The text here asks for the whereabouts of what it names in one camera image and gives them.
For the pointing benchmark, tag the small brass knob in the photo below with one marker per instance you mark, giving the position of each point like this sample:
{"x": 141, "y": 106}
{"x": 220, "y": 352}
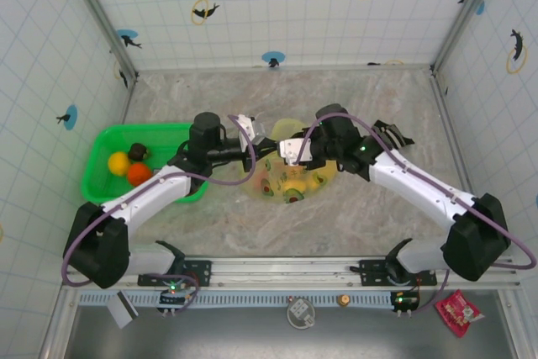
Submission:
{"x": 344, "y": 301}

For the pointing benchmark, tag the dark brown fake fruit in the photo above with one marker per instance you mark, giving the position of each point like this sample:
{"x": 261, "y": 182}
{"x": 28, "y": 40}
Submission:
{"x": 138, "y": 151}

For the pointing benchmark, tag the round white plastic device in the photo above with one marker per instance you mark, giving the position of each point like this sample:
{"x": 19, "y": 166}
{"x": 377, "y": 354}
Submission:
{"x": 300, "y": 313}

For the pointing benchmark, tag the orange fake tangerine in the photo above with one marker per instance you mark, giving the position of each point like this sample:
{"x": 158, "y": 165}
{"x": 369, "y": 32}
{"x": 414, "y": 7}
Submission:
{"x": 139, "y": 175}

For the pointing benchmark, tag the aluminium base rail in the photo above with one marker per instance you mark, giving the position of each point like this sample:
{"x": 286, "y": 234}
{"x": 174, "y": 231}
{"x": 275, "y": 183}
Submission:
{"x": 277, "y": 270}

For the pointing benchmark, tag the black white striped sock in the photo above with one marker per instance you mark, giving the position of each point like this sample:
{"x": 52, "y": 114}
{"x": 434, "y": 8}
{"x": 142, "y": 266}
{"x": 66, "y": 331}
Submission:
{"x": 393, "y": 134}

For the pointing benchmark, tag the yellow plastic bag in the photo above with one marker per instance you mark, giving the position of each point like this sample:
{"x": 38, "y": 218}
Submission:
{"x": 275, "y": 130}

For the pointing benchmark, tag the aluminium frame post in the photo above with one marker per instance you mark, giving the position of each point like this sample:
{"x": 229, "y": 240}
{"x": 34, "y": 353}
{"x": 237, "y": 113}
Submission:
{"x": 101, "y": 18}
{"x": 466, "y": 14}

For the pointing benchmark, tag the round yellow fake lemon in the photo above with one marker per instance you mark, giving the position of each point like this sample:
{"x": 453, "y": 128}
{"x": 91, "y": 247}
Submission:
{"x": 119, "y": 163}

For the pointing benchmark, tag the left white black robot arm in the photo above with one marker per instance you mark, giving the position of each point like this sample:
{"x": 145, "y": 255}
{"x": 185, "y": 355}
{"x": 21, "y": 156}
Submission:
{"x": 147, "y": 195}

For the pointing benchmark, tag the grey card with black stripe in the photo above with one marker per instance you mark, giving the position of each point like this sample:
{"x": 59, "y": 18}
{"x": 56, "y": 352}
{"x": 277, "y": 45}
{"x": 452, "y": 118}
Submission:
{"x": 122, "y": 310}

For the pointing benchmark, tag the green plastic basket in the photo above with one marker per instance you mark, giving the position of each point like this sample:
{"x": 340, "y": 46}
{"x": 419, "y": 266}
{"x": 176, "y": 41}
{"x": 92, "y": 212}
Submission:
{"x": 109, "y": 136}

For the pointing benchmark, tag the aluminium frame bar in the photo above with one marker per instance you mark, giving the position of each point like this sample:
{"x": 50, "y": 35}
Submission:
{"x": 450, "y": 123}
{"x": 294, "y": 68}
{"x": 126, "y": 102}

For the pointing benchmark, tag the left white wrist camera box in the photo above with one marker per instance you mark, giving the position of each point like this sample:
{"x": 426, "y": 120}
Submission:
{"x": 249, "y": 128}

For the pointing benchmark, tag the red snack packet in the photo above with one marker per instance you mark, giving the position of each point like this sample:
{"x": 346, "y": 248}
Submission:
{"x": 456, "y": 313}

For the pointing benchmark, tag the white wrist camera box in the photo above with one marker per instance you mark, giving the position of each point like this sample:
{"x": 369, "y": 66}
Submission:
{"x": 249, "y": 128}
{"x": 292, "y": 151}

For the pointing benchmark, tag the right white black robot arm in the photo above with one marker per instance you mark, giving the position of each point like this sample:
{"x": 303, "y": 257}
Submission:
{"x": 412, "y": 182}

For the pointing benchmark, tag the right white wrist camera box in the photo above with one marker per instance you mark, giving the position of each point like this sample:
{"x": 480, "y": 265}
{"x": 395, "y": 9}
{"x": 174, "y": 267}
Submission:
{"x": 292, "y": 151}

